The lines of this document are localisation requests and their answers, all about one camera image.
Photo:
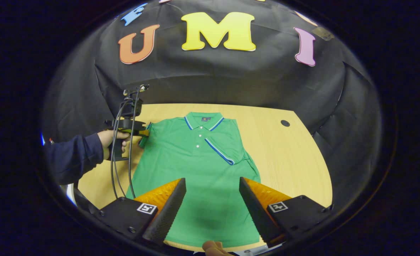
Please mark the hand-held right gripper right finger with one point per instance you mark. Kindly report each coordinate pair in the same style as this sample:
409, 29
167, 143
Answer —
256, 213

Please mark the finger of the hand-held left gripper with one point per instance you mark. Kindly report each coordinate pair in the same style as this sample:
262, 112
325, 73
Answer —
144, 133

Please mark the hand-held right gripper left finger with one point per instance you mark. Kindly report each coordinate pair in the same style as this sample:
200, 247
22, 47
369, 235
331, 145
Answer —
169, 213

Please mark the green T-shirt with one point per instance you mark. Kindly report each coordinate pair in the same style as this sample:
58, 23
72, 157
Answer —
202, 170

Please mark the black backdrop cloth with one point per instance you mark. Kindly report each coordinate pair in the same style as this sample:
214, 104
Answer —
231, 74

